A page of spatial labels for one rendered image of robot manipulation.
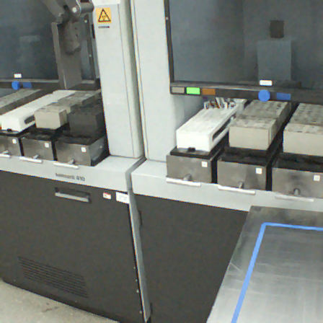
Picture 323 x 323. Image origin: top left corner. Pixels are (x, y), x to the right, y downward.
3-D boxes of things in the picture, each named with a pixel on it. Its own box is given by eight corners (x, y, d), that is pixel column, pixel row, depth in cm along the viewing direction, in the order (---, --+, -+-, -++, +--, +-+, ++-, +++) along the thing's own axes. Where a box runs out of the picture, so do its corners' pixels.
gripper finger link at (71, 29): (67, 3, 43) (91, 1, 42) (73, 50, 45) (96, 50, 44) (58, 4, 42) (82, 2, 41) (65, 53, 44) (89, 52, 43)
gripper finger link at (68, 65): (68, 18, 45) (74, 18, 45) (76, 81, 48) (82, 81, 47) (50, 22, 42) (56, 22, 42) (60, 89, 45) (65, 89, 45)
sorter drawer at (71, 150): (151, 102, 201) (149, 83, 197) (179, 104, 195) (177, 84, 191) (49, 167, 142) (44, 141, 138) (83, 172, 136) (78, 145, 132)
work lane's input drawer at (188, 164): (236, 108, 184) (236, 87, 180) (269, 110, 178) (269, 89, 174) (160, 184, 125) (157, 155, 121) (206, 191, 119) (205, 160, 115)
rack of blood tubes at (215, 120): (212, 119, 152) (211, 102, 149) (239, 121, 148) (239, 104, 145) (176, 151, 128) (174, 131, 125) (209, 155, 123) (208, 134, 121)
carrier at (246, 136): (270, 148, 121) (270, 127, 118) (268, 150, 119) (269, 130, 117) (230, 143, 126) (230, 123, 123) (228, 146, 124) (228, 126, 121)
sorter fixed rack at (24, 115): (51, 108, 182) (49, 94, 179) (70, 109, 177) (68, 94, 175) (1, 133, 158) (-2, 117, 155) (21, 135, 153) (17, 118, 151)
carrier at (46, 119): (65, 127, 151) (62, 111, 148) (61, 129, 149) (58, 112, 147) (40, 125, 156) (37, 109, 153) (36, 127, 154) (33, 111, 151)
